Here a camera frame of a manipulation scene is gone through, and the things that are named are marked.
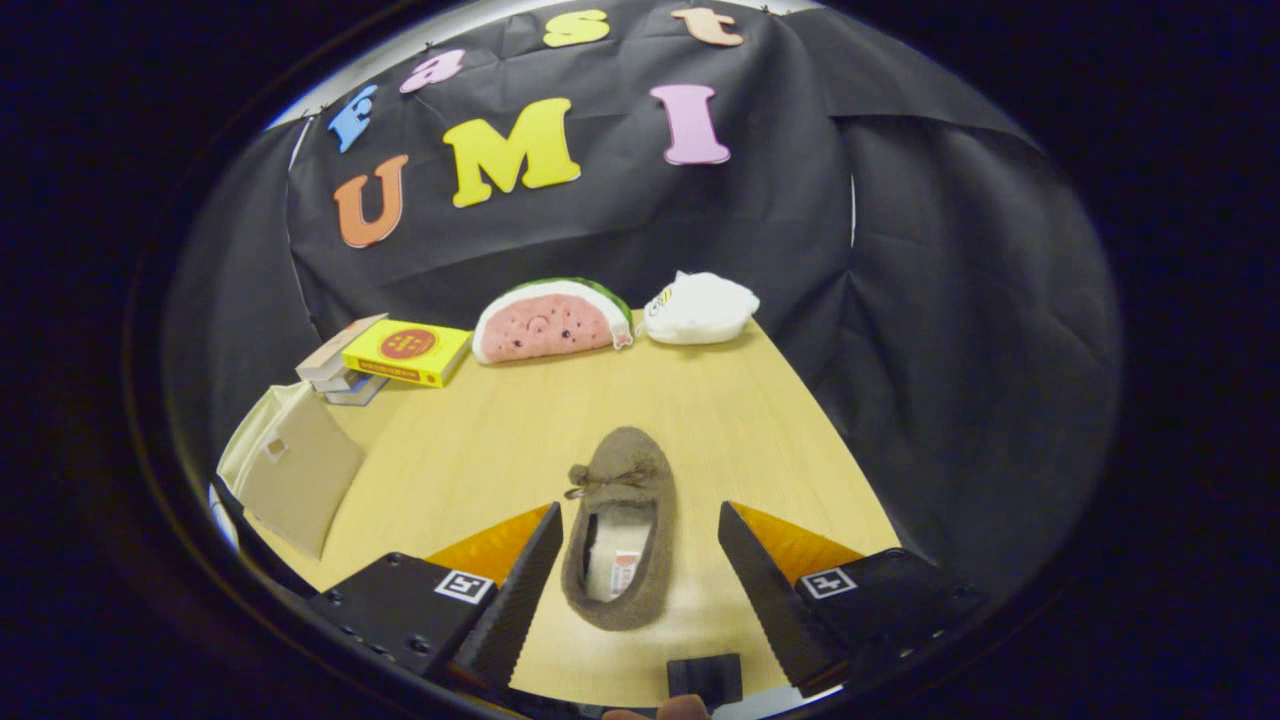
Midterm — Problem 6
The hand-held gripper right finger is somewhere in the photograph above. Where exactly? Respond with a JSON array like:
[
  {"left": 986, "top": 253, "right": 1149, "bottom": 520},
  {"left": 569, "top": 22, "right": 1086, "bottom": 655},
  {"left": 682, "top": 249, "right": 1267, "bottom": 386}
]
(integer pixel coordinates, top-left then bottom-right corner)
[{"left": 717, "top": 501, "right": 991, "bottom": 699}]

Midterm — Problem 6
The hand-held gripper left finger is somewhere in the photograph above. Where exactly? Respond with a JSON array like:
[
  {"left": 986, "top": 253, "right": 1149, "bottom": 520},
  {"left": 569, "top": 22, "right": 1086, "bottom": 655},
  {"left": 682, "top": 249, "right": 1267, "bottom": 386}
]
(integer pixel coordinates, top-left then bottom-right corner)
[{"left": 303, "top": 502, "right": 564, "bottom": 693}]

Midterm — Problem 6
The brown fuzzy shoe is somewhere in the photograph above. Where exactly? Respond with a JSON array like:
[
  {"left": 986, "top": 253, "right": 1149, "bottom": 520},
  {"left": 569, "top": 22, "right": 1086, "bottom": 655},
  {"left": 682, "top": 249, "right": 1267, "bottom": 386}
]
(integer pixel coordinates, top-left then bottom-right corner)
[{"left": 560, "top": 427, "right": 678, "bottom": 633}]

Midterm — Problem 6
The cream storage box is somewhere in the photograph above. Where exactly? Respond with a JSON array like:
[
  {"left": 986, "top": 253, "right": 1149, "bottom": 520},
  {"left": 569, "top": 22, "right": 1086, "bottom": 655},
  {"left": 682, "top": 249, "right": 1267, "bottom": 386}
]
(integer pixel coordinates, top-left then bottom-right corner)
[{"left": 217, "top": 383, "right": 366, "bottom": 561}]

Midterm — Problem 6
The blue book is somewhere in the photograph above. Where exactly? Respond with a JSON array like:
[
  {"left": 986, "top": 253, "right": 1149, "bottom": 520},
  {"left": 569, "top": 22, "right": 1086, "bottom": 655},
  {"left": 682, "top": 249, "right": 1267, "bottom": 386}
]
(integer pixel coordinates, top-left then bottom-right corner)
[{"left": 325, "top": 375, "right": 389, "bottom": 407}]

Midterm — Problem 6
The yellow book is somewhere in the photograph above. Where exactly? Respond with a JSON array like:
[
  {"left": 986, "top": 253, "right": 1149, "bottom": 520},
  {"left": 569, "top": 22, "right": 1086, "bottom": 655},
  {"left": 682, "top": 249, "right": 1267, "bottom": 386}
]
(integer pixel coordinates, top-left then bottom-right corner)
[{"left": 341, "top": 319, "right": 473, "bottom": 389}]

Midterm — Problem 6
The watermelon slice plush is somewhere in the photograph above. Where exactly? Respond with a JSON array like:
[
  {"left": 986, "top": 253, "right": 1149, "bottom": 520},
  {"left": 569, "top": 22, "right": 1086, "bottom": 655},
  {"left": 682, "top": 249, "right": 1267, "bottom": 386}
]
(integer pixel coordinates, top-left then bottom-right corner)
[{"left": 471, "top": 277, "right": 636, "bottom": 365}]

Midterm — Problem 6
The white plush toy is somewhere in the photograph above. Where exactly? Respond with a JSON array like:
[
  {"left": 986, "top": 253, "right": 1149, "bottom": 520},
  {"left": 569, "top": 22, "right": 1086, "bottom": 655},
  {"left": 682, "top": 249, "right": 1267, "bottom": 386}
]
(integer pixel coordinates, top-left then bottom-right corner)
[{"left": 640, "top": 271, "right": 761, "bottom": 346}]

